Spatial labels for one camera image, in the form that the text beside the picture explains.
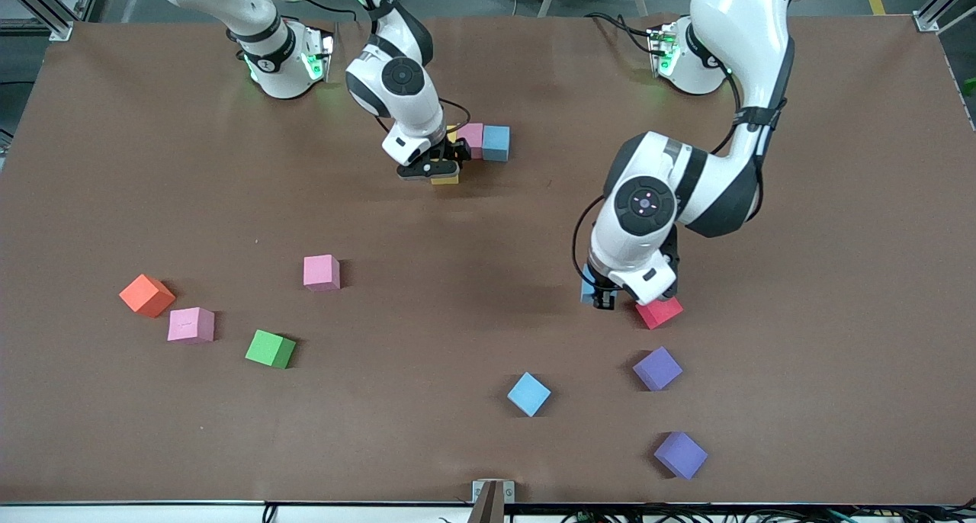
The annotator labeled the blue foam block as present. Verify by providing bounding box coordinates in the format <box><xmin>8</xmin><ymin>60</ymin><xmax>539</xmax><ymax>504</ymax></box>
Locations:
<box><xmin>580</xmin><ymin>262</ymin><xmax>611</xmax><ymax>305</ymax></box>
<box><xmin>482</xmin><ymin>125</ymin><xmax>511</xmax><ymax>162</ymax></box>
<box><xmin>507</xmin><ymin>371</ymin><xmax>552</xmax><ymax>418</ymax></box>

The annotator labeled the pink foam block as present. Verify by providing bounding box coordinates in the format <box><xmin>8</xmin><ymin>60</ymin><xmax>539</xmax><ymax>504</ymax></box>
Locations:
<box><xmin>303</xmin><ymin>254</ymin><xmax>342</xmax><ymax>293</ymax></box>
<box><xmin>167</xmin><ymin>306</ymin><xmax>216</xmax><ymax>345</ymax></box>
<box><xmin>457</xmin><ymin>123</ymin><xmax>486</xmax><ymax>160</ymax></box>

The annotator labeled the red foam block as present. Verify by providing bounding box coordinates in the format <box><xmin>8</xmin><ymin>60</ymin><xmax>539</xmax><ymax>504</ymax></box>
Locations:
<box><xmin>637</xmin><ymin>296</ymin><xmax>685</xmax><ymax>331</ymax></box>

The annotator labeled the purple foam block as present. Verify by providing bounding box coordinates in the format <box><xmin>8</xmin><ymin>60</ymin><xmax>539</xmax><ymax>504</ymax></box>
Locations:
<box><xmin>632</xmin><ymin>346</ymin><xmax>684</xmax><ymax>392</ymax></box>
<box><xmin>653</xmin><ymin>431</ymin><xmax>709</xmax><ymax>480</ymax></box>

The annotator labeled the green foam block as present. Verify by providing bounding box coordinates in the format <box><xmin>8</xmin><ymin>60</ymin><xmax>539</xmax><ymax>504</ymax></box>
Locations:
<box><xmin>245</xmin><ymin>329</ymin><xmax>297</xmax><ymax>370</ymax></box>

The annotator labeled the orange foam block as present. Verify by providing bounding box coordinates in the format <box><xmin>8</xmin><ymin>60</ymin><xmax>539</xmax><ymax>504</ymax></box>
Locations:
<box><xmin>119</xmin><ymin>274</ymin><xmax>176</xmax><ymax>319</ymax></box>

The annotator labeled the brown table cover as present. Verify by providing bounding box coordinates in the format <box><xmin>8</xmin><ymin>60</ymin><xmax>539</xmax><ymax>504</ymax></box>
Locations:
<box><xmin>0</xmin><ymin>14</ymin><xmax>976</xmax><ymax>506</ymax></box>

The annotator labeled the black arm base cable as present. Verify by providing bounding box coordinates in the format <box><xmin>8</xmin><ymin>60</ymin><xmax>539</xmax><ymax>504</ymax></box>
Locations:
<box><xmin>584</xmin><ymin>11</ymin><xmax>658</xmax><ymax>53</ymax></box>

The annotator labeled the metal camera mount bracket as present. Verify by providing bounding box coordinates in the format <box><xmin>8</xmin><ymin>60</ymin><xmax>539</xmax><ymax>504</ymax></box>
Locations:
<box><xmin>467</xmin><ymin>480</ymin><xmax>515</xmax><ymax>523</ymax></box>

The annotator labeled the aluminium frame post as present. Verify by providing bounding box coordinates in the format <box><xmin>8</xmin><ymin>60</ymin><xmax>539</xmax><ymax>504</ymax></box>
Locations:
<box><xmin>0</xmin><ymin>0</ymin><xmax>105</xmax><ymax>42</ymax></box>
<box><xmin>913</xmin><ymin>0</ymin><xmax>976</xmax><ymax>34</ymax></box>

